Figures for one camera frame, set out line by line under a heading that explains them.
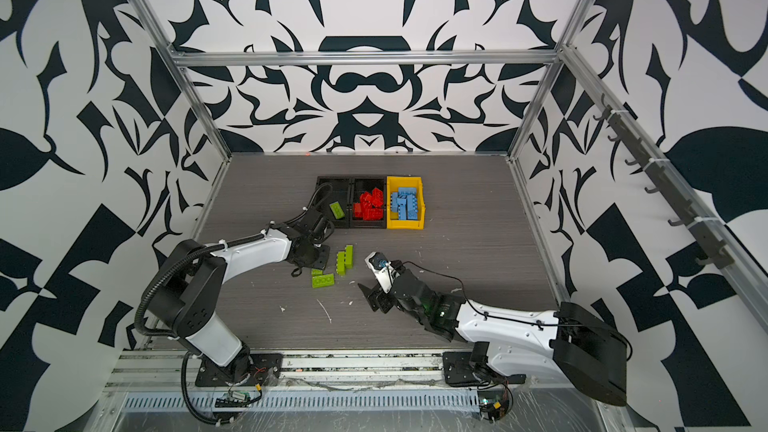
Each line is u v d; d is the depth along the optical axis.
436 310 0.61
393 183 1.03
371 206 1.02
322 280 0.89
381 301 0.69
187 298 0.45
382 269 0.66
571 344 0.42
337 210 1.03
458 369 0.74
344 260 0.90
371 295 0.69
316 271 0.89
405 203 1.01
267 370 0.74
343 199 0.99
